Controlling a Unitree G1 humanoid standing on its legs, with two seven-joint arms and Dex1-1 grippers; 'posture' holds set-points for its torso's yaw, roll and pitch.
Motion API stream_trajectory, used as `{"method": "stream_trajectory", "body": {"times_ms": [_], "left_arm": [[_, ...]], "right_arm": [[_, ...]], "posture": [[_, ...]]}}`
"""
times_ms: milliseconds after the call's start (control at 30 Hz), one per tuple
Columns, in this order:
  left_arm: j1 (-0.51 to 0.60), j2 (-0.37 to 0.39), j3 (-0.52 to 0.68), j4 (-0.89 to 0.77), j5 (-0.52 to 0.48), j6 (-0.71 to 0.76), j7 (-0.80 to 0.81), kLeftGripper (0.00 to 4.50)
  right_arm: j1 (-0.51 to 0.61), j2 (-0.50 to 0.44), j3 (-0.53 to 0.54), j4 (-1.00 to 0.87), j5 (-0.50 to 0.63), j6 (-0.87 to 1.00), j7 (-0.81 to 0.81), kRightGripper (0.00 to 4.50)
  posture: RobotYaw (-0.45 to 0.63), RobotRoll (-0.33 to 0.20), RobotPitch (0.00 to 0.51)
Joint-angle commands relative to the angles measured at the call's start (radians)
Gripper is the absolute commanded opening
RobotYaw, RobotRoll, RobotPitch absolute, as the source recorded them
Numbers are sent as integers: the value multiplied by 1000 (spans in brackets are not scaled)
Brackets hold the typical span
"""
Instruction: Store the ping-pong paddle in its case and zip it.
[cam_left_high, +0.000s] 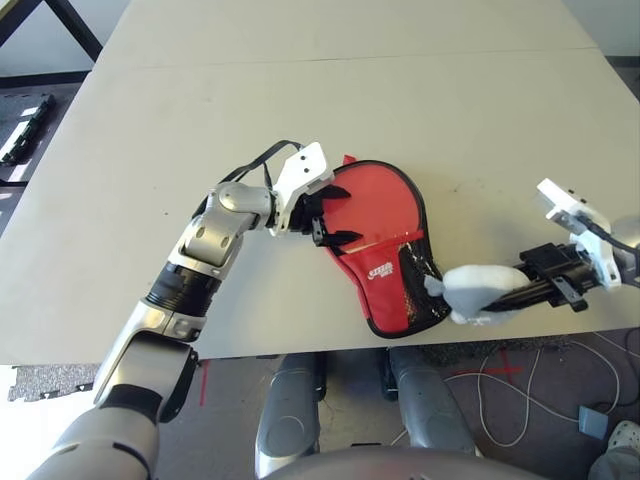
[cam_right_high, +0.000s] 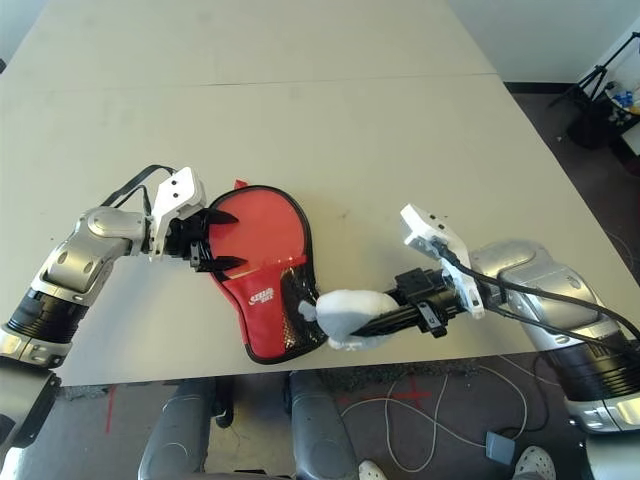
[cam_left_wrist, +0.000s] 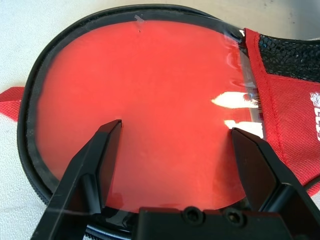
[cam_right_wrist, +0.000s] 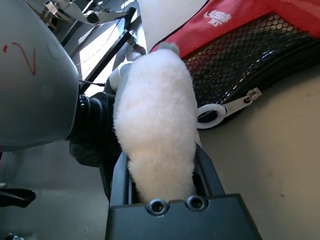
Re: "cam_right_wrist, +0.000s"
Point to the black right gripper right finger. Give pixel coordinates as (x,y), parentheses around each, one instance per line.
(206,177)

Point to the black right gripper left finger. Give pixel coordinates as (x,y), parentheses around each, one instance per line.
(121,182)

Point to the silver zipper pull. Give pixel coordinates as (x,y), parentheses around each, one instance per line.
(237,103)

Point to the red black paddle case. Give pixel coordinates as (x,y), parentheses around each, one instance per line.
(225,30)

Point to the grey right robot leg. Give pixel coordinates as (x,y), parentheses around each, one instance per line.
(37,87)

